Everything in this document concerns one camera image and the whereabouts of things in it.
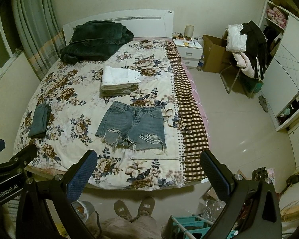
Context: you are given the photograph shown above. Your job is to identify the blue denim shorts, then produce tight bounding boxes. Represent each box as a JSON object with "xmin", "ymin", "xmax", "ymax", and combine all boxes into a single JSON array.
[{"xmin": 95, "ymin": 101, "xmax": 167, "ymax": 151}]

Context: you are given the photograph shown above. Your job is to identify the dark grey folded pants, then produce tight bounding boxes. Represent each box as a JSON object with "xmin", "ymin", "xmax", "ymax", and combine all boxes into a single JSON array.
[{"xmin": 28, "ymin": 101, "xmax": 52, "ymax": 139}]

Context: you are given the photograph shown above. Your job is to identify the teal plastic rack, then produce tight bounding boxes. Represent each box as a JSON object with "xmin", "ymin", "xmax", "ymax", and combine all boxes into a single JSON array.
[{"xmin": 169, "ymin": 214, "xmax": 239, "ymax": 239}]

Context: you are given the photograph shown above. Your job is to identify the right beige shoe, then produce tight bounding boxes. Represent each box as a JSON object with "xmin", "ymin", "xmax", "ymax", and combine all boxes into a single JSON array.
[{"xmin": 138, "ymin": 196, "xmax": 155, "ymax": 216}]

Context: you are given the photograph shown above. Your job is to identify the grey slipper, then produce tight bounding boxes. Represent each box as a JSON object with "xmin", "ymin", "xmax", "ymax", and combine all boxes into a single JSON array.
[{"xmin": 258, "ymin": 96, "xmax": 269, "ymax": 113}]

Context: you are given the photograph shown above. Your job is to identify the floral bed cover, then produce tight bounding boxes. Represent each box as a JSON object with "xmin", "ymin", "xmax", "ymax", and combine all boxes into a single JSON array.
[{"xmin": 13, "ymin": 39, "xmax": 209, "ymax": 191}]

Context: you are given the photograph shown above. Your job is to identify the olive folded pants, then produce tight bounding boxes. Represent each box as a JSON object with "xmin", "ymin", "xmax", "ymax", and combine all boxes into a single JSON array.
[{"xmin": 100, "ymin": 85, "xmax": 139, "ymax": 97}]

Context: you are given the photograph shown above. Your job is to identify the metal folding chair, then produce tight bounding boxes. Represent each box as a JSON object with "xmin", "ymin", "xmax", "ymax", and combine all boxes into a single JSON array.
[{"xmin": 220, "ymin": 53, "xmax": 263, "ymax": 98}]

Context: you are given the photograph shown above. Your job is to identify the white wardrobe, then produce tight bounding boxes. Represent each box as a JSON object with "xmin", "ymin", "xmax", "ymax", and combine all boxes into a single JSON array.
[{"xmin": 259, "ymin": 0, "xmax": 299, "ymax": 132}]

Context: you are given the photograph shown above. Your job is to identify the white folded pants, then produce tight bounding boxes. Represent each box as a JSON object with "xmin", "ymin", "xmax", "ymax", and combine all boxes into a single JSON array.
[{"xmin": 101, "ymin": 66, "xmax": 141, "ymax": 91}]

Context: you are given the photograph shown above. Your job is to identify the green grey curtain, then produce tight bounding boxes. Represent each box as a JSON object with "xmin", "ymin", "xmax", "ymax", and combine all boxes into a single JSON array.
[{"xmin": 12, "ymin": 0, "xmax": 65, "ymax": 80}]

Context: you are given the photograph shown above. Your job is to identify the plastic water bottle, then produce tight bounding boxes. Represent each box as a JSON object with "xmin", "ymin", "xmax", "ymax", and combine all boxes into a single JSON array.
[{"xmin": 197, "ymin": 55, "xmax": 205, "ymax": 71}]

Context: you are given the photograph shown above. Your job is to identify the pink garment on chair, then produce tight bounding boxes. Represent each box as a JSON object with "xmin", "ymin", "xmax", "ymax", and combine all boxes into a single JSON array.
[{"xmin": 233, "ymin": 52, "xmax": 255, "ymax": 78}]

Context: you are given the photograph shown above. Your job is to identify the brown cardboard box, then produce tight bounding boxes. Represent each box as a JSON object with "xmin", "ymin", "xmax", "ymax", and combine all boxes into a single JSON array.
[{"xmin": 203, "ymin": 35, "xmax": 232, "ymax": 73}]

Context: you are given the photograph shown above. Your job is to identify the dark green blanket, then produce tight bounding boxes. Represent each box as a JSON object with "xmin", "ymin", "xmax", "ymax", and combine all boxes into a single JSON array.
[{"xmin": 60, "ymin": 21, "xmax": 134, "ymax": 64}]

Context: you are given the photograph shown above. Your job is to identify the white nightstand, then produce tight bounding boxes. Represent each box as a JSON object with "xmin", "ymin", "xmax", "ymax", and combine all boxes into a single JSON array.
[{"xmin": 173, "ymin": 39, "xmax": 203, "ymax": 68}]

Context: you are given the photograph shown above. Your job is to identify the white jacket on chair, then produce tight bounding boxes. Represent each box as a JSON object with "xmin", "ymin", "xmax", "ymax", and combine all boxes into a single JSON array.
[{"xmin": 226, "ymin": 24, "xmax": 247, "ymax": 53}]

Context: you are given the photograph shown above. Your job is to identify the black garment on chair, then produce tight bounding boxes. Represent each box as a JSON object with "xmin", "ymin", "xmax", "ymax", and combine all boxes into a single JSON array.
[{"xmin": 240, "ymin": 21, "xmax": 267, "ymax": 80}]

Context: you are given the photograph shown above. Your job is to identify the beige table lamp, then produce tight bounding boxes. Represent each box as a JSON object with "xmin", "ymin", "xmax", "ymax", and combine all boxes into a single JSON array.
[{"xmin": 184, "ymin": 24, "xmax": 194, "ymax": 38}]

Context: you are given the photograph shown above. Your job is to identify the pink folded bedding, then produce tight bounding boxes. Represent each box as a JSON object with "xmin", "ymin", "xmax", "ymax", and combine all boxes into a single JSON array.
[{"xmin": 266, "ymin": 7, "xmax": 287, "ymax": 29}]

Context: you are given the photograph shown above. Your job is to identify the white headboard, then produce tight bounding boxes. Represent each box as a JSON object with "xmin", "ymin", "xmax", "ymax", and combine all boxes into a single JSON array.
[{"xmin": 62, "ymin": 9, "xmax": 174, "ymax": 44}]

